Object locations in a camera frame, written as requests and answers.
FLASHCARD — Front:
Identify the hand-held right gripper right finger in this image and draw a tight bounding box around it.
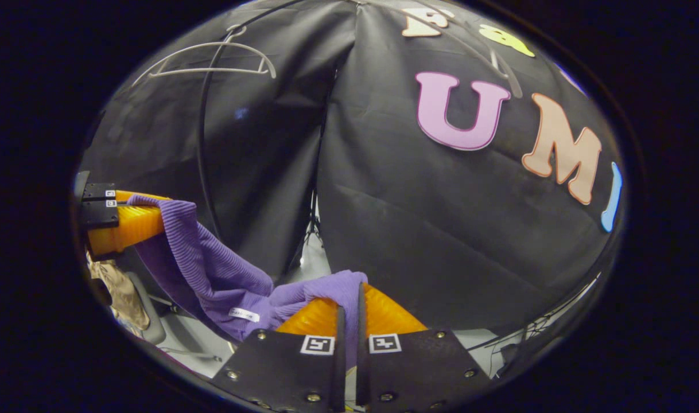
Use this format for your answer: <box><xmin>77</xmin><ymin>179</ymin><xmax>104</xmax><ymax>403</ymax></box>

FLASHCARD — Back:
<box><xmin>357</xmin><ymin>281</ymin><xmax>494</xmax><ymax>413</ymax></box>

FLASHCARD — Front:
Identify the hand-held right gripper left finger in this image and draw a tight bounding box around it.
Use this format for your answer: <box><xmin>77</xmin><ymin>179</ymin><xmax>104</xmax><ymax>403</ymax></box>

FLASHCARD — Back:
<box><xmin>211</xmin><ymin>296</ymin><xmax>348</xmax><ymax>413</ymax></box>

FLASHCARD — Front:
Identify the purple ribbed shirt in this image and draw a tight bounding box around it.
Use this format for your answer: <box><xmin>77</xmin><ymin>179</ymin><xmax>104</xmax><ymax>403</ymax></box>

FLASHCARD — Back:
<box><xmin>127</xmin><ymin>194</ymin><xmax>368</xmax><ymax>368</ymax></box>

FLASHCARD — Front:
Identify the black clothes rack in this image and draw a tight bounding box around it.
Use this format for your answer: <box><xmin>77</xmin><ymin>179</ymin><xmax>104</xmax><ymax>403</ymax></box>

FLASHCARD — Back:
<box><xmin>196</xmin><ymin>0</ymin><xmax>525</xmax><ymax>244</ymax></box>

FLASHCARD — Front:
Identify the plain white hanger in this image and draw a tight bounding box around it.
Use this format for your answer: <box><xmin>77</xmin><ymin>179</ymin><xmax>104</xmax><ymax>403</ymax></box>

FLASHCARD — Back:
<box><xmin>133</xmin><ymin>24</ymin><xmax>277</xmax><ymax>88</ymax></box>

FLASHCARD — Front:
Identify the gray curved bar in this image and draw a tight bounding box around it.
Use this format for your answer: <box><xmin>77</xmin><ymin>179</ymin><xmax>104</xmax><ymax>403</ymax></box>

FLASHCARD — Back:
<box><xmin>126</xmin><ymin>271</ymin><xmax>168</xmax><ymax>346</ymax></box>

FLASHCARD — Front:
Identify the black tripod stand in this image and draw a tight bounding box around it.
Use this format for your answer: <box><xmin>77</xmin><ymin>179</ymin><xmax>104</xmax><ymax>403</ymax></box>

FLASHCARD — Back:
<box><xmin>300</xmin><ymin>189</ymin><xmax>328</xmax><ymax>270</ymax></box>

